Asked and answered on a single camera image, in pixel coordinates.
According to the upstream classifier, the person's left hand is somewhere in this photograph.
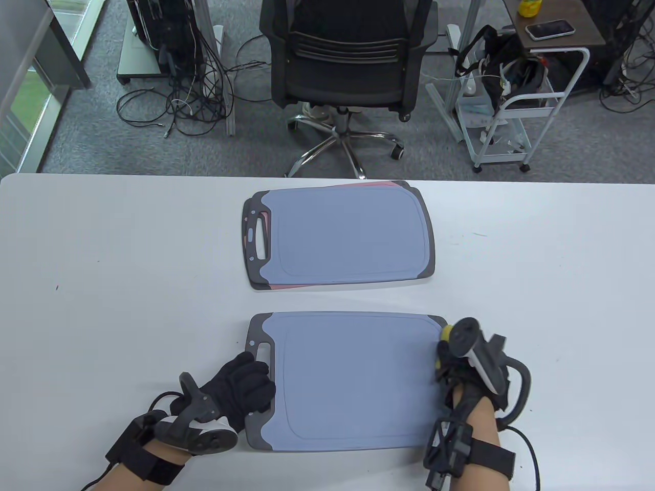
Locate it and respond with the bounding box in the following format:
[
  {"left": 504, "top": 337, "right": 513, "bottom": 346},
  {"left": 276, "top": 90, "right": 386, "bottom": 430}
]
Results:
[{"left": 170, "top": 351, "right": 277, "bottom": 434}]

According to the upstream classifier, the person's right hand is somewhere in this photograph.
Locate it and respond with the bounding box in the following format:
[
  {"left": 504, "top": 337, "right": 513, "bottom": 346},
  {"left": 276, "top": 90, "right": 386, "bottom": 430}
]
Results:
[{"left": 435, "top": 335, "right": 512, "bottom": 425}]

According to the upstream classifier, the yellow sponge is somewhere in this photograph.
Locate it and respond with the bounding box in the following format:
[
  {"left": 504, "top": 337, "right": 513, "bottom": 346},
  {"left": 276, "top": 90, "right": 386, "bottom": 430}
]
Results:
[{"left": 435, "top": 325, "right": 453, "bottom": 369}]

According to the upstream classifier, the pink cutting board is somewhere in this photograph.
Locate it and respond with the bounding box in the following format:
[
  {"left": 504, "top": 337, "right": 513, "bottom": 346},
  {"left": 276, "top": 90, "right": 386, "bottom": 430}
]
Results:
[{"left": 251, "top": 180, "right": 412, "bottom": 292}]

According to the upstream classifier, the blue cutting board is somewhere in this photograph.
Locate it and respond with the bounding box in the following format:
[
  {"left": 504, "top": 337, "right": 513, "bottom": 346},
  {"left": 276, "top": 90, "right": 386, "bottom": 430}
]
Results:
[
  {"left": 242, "top": 185, "right": 436, "bottom": 291},
  {"left": 245, "top": 312, "right": 451, "bottom": 453}
]

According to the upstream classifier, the person's right forearm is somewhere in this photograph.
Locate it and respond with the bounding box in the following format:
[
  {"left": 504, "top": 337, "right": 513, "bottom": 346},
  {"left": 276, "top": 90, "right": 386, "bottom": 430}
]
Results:
[{"left": 448, "top": 381, "right": 507, "bottom": 491}]

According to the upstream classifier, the grey right hand controller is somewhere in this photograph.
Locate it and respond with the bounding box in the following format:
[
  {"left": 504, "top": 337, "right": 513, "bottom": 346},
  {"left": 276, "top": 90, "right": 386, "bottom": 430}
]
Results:
[{"left": 449, "top": 317, "right": 531, "bottom": 430}]

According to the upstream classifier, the grey hand controller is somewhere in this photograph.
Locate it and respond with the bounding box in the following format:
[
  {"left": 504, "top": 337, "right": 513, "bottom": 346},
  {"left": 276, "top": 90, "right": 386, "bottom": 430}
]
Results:
[
  {"left": 449, "top": 317, "right": 531, "bottom": 430},
  {"left": 155, "top": 372, "right": 238, "bottom": 454}
]

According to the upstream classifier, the grey left hand controller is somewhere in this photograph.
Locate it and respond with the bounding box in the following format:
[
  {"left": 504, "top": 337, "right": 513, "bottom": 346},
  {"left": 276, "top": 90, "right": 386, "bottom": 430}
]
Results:
[{"left": 155, "top": 372, "right": 238, "bottom": 454}]

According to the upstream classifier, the silver metal desk leg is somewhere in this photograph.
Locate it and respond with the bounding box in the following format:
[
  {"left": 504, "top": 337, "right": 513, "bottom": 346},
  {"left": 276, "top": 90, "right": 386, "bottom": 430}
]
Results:
[{"left": 425, "top": 0, "right": 484, "bottom": 143}]

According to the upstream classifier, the blue packet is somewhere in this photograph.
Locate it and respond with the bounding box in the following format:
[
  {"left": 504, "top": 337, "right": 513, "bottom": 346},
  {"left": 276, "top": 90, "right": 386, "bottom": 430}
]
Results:
[{"left": 457, "top": 97, "right": 496, "bottom": 117}]

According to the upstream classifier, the black bag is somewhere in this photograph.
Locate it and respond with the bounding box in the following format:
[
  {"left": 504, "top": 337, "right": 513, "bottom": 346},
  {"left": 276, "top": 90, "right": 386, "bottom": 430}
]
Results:
[{"left": 454, "top": 25, "right": 551, "bottom": 110}]

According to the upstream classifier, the black office chair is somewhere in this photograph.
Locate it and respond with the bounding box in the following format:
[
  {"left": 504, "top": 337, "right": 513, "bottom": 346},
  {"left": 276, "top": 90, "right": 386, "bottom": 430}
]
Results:
[{"left": 258, "top": 0, "right": 438, "bottom": 180}]

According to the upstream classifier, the white cart with brown top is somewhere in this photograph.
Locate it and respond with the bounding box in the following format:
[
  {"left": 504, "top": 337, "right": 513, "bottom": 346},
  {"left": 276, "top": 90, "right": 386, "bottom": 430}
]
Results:
[{"left": 454, "top": 0, "right": 607, "bottom": 173}]

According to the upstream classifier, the glass window panel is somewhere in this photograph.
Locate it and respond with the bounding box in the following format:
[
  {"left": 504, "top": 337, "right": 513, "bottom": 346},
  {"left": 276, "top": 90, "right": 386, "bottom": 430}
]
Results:
[{"left": 0, "top": 56, "right": 72, "bottom": 174}]

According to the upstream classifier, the white smartphone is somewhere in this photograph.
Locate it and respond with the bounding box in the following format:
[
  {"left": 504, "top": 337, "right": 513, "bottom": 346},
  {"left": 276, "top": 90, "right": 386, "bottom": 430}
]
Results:
[{"left": 525, "top": 19, "right": 576, "bottom": 41}]

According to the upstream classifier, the black computer tower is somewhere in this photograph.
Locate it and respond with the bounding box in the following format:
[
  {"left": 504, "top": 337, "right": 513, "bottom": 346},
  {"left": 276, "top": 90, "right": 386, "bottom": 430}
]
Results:
[{"left": 127, "top": 0, "right": 205, "bottom": 77}]

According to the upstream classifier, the white desk leg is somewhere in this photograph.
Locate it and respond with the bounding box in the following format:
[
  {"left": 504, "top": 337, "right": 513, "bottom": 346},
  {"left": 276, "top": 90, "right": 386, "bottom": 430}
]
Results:
[{"left": 194, "top": 0, "right": 236, "bottom": 136}]

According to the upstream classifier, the black right wrist camera strap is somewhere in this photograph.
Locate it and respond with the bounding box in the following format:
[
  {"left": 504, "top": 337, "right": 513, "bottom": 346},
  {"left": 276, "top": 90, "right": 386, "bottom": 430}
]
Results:
[{"left": 424, "top": 418, "right": 516, "bottom": 490}]

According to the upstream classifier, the black wrist camera strap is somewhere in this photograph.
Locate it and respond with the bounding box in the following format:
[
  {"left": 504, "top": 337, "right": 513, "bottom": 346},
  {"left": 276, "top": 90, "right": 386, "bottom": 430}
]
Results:
[
  {"left": 105, "top": 410, "right": 185, "bottom": 486},
  {"left": 424, "top": 418, "right": 516, "bottom": 490}
]

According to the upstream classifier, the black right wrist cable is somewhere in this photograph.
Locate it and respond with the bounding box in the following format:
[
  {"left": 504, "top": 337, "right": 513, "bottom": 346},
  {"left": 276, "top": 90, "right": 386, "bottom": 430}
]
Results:
[{"left": 499, "top": 426, "right": 541, "bottom": 491}]

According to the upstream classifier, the black left wrist camera strap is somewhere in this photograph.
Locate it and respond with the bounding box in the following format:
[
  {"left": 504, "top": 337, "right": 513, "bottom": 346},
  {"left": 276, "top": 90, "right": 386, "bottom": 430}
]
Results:
[{"left": 105, "top": 410, "right": 185, "bottom": 486}]

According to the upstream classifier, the black floor cable bundle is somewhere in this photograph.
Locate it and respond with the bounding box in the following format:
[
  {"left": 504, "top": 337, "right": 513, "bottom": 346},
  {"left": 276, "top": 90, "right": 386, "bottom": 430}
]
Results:
[
  {"left": 117, "top": 31, "right": 272, "bottom": 139},
  {"left": 599, "top": 0, "right": 655, "bottom": 113}
]

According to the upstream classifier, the grey metal base plate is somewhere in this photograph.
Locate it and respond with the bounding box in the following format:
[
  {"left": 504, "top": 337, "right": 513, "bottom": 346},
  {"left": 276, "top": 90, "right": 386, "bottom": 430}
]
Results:
[{"left": 117, "top": 20, "right": 164, "bottom": 85}]

